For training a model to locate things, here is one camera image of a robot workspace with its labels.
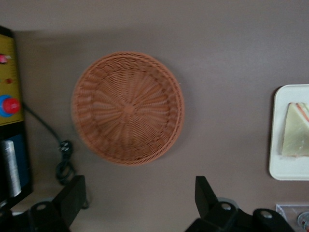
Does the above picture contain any round brown wicker basket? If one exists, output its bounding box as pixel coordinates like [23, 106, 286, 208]
[71, 51, 185, 167]

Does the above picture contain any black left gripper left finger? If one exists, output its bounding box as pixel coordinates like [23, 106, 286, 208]
[28, 175, 87, 232]

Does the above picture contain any black cable with plug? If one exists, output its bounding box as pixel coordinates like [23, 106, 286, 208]
[22, 103, 76, 187]

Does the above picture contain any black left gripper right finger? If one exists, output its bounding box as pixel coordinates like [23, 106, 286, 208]
[185, 175, 240, 232]

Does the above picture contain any black control box yellow panel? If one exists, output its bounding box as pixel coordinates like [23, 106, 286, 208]
[0, 25, 34, 209]

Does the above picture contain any cream rectangular tray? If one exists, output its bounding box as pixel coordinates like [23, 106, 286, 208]
[268, 84, 309, 181]

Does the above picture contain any clear acrylic bottle rack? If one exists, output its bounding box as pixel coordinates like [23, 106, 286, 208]
[275, 203, 309, 232]

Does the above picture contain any triangular sandwich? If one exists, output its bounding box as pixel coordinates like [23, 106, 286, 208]
[280, 102, 309, 159]

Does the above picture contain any silver metal cylinder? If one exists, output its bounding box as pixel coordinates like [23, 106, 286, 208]
[0, 139, 23, 198]

